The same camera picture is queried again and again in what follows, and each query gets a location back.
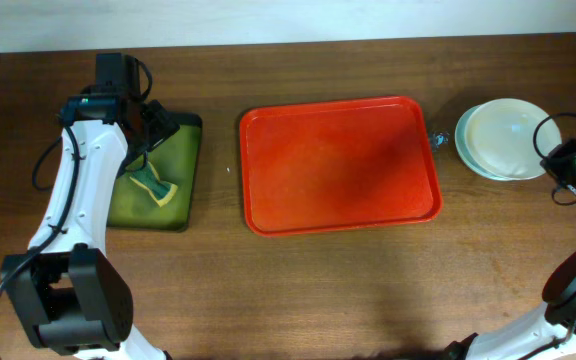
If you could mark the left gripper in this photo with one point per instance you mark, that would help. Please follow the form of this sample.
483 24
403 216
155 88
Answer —
153 128

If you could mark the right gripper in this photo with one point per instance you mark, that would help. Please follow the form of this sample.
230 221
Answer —
575 159

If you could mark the cream white plate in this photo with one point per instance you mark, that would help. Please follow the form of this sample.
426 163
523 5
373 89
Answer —
506 137

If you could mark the yellow green scrub sponge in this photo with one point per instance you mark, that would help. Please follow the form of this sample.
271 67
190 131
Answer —
147 178

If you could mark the light blue plate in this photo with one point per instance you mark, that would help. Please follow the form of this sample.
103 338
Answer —
463 152

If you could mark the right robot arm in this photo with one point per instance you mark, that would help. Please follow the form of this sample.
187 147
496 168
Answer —
547 332

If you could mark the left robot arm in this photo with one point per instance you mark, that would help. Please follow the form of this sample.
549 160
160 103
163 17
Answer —
66 294

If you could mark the black tray with green water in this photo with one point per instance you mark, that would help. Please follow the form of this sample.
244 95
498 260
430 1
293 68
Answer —
176 161

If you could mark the red plastic tray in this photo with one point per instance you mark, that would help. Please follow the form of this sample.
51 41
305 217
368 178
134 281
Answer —
337 165

